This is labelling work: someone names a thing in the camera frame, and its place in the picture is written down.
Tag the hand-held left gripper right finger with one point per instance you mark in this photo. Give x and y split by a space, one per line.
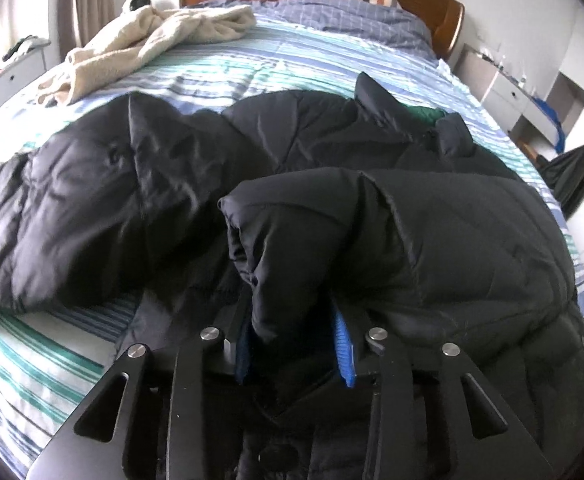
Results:
344 350

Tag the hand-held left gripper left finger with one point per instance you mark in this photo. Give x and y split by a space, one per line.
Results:
242 357

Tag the black puffer jacket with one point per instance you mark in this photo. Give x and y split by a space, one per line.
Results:
422 235

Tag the blue cloth item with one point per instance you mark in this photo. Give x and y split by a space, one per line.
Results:
554 117

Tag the white nightstand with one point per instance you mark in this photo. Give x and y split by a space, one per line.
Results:
507 95

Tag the striped bed quilt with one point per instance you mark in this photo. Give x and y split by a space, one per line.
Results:
252 70

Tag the cream fleece blanket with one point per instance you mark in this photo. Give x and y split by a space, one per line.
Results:
121 45

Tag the white dresser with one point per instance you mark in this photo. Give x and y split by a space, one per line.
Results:
6 80

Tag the white round device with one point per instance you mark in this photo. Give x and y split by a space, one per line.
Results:
134 2

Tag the beige curtain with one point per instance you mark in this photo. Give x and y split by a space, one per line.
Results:
86 0

